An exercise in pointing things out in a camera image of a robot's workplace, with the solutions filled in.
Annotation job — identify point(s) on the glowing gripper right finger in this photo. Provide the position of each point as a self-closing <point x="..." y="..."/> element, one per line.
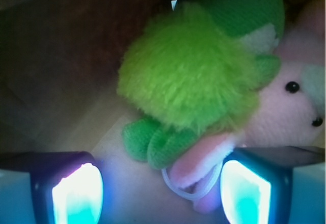
<point x="274" y="185"/>

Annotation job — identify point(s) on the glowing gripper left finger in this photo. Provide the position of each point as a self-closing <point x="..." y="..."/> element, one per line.
<point x="50" y="187"/>

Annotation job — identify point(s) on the pink plush bunny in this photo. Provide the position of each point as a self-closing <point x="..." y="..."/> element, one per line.
<point x="291" y="112"/>

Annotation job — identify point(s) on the green plush toy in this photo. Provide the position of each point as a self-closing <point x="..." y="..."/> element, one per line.
<point x="195" y="70"/>

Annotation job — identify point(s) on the brown paper bag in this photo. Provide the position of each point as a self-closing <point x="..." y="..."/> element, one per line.
<point x="59" y="65"/>

